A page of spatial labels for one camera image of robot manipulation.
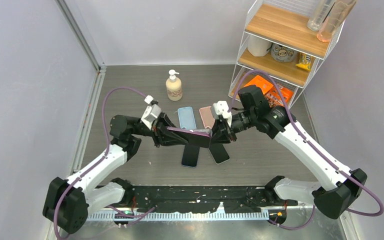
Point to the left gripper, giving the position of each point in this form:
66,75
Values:
161,136

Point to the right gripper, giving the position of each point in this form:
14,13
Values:
222,132

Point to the black smartphone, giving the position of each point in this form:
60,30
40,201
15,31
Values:
219,153

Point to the dark phone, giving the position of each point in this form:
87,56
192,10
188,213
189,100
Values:
195,137

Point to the pink phone case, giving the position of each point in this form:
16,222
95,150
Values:
207,117

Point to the light blue phone case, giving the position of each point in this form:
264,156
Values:
186,118

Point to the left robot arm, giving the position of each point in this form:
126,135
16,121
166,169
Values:
70,201

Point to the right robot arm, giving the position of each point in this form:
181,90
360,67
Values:
337,186

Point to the cream lotion pump bottle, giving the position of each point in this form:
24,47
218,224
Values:
174,86

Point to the orange cardboard box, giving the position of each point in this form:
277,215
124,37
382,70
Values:
274,98

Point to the white paper roll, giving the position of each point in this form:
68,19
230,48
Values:
258,47

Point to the cartoon printed tin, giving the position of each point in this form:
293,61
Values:
283,54

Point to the yellow snack packet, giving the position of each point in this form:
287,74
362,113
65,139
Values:
304,61

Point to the clear plastic bottle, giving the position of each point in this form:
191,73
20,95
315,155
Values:
320,14

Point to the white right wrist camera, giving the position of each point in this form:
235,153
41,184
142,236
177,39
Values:
221,111

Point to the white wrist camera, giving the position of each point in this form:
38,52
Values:
221,111
151,112

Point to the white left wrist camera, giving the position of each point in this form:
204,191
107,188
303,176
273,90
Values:
151,112

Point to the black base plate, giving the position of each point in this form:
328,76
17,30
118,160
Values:
200,199

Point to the white wire shelf rack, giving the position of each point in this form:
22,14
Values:
276,40

